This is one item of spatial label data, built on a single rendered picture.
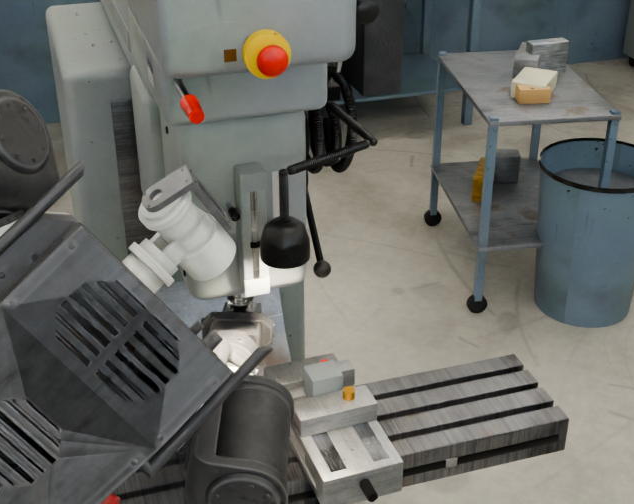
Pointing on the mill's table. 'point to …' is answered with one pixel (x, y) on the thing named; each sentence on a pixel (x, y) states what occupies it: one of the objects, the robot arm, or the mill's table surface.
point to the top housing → (209, 57)
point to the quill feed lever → (315, 239)
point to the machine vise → (340, 445)
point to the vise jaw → (333, 411)
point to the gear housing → (230, 88)
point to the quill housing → (210, 166)
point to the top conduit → (366, 11)
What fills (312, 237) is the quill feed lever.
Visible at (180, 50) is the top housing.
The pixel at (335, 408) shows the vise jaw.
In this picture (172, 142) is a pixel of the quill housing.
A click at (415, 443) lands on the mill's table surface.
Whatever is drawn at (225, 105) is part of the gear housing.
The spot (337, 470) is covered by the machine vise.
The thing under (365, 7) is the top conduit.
